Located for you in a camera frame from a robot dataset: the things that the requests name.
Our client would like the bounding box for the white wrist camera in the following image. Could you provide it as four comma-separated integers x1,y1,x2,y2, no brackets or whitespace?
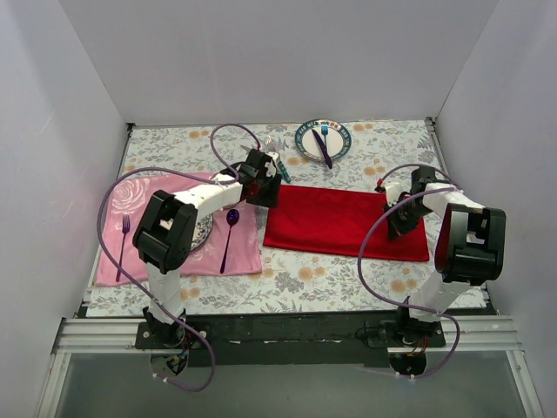
264,151,282,178
375,179,408,208

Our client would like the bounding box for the purple fork on placemat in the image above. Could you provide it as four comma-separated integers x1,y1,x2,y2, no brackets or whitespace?
116,214,131,283

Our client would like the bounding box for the teal handled fork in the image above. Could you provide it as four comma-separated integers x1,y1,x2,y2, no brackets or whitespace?
265,136,292,184

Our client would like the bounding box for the purple cable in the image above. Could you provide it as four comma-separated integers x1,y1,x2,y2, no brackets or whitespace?
97,124,269,392
356,163,462,379

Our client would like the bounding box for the pink floral placemat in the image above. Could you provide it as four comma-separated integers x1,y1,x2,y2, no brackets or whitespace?
103,175,262,281

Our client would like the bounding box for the purple knife on plate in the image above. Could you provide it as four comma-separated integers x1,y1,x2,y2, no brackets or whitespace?
312,129,332,170

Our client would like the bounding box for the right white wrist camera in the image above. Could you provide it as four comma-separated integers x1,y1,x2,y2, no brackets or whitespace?
375,179,408,208

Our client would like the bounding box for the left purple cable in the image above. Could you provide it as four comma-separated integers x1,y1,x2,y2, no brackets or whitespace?
97,124,269,392

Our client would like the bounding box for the blue floral plate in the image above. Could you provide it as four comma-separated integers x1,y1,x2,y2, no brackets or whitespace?
191,215,213,251

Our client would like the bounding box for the purple spoon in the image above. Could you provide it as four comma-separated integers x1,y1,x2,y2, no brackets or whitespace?
219,208,240,274

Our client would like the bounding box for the white plate blue rim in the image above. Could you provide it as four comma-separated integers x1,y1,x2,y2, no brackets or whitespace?
294,119,352,166

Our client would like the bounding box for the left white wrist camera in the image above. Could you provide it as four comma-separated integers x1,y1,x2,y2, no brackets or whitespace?
264,151,282,178

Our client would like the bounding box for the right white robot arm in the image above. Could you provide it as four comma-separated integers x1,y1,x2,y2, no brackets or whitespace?
381,165,507,347

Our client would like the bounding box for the red cloth napkin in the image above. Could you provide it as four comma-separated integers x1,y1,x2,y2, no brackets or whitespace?
263,185,430,262

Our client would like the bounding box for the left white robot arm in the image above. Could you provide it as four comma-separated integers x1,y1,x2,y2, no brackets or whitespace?
132,149,282,348

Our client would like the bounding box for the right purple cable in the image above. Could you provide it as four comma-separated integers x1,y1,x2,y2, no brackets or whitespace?
356,163,462,379

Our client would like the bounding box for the blue fork on plate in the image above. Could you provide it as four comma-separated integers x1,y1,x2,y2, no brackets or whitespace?
321,124,329,146

